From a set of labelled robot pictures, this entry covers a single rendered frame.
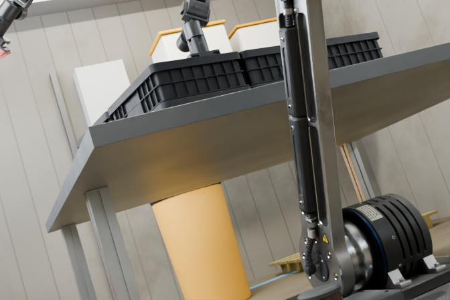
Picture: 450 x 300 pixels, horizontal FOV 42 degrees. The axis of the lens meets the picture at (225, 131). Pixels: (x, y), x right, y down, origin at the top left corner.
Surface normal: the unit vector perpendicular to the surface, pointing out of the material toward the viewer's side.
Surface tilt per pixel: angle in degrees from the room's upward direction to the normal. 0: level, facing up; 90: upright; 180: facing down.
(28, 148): 90
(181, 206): 93
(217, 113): 90
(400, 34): 90
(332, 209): 115
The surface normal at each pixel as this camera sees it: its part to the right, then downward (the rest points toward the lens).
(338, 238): 0.43, 0.17
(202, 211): 0.31, -0.20
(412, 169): -0.89, 0.23
